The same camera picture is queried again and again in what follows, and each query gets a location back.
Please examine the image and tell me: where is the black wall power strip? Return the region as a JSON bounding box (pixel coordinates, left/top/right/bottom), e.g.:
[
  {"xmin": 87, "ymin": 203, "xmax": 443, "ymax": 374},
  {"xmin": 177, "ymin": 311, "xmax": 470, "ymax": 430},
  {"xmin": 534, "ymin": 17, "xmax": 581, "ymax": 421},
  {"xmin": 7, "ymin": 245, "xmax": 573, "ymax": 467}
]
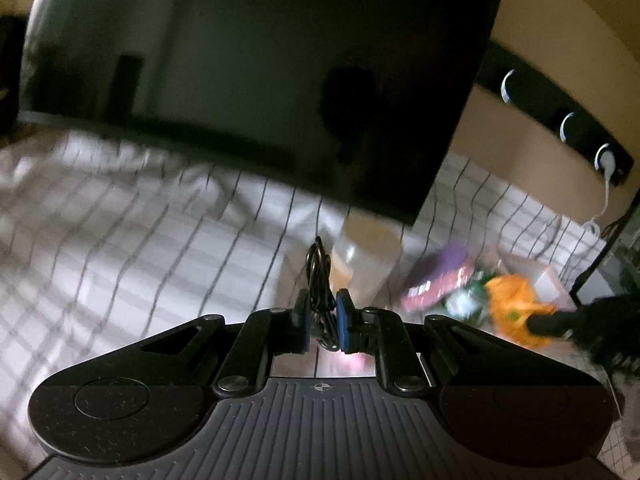
[{"xmin": 476, "ymin": 42, "xmax": 634, "ymax": 186}]

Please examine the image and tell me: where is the white black-grid tablecloth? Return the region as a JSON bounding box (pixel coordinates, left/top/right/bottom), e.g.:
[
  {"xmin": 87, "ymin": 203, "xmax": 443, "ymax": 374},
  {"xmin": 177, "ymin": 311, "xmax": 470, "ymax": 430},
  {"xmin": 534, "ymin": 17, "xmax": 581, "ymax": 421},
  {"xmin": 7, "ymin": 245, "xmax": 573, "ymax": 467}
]
[{"xmin": 1, "ymin": 131, "xmax": 639, "ymax": 479}]

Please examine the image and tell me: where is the white plug and cord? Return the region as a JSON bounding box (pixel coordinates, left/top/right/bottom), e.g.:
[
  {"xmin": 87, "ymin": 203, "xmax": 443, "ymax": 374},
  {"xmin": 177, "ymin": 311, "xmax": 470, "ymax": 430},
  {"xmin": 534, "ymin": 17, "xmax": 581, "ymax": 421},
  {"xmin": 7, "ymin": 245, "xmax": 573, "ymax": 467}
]
[{"xmin": 581, "ymin": 149, "xmax": 618, "ymax": 236}]

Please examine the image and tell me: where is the orange plush toy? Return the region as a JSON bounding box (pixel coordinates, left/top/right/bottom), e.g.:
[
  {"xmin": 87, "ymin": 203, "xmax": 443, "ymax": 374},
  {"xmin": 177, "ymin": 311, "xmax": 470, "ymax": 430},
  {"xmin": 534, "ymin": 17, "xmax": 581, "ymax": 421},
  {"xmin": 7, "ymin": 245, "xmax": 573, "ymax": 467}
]
[{"xmin": 485, "ymin": 274, "xmax": 556, "ymax": 349}]

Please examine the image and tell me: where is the clear plastic jar tan label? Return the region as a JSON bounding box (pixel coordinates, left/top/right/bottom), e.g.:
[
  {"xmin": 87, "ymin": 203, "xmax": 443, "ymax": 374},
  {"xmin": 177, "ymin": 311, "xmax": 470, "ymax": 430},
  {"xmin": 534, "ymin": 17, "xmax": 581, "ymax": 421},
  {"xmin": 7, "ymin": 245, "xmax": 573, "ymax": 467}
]
[{"xmin": 329, "ymin": 212, "xmax": 402, "ymax": 307}]

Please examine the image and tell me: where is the pink cardboard box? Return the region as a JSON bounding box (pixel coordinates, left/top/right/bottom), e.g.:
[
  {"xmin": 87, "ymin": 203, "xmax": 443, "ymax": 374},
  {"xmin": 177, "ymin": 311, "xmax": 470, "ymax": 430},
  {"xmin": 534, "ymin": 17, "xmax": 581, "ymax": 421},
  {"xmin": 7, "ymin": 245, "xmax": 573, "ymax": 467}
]
[{"xmin": 503, "ymin": 255, "xmax": 576, "ymax": 311}]

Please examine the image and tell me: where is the black flat monitor screen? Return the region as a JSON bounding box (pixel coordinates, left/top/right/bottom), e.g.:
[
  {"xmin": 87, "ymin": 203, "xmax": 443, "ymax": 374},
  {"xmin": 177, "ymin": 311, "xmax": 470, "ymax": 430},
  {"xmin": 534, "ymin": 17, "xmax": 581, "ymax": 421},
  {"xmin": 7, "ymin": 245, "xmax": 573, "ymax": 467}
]
[{"xmin": 18, "ymin": 0, "xmax": 500, "ymax": 224}]

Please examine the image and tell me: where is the purple pink hairbrush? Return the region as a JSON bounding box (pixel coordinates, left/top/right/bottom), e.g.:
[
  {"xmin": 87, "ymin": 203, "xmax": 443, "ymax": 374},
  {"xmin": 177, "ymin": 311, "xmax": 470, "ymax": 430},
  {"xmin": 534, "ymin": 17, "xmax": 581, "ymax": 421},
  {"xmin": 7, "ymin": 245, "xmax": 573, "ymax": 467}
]
[{"xmin": 400, "ymin": 243, "xmax": 475, "ymax": 312}]

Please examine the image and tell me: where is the black cable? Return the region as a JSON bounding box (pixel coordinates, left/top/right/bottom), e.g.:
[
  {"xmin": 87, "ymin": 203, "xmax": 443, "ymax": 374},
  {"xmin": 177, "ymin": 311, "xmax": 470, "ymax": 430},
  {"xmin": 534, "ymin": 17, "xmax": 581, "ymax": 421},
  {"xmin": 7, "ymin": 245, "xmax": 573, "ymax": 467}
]
[{"xmin": 304, "ymin": 235, "xmax": 341, "ymax": 352}]

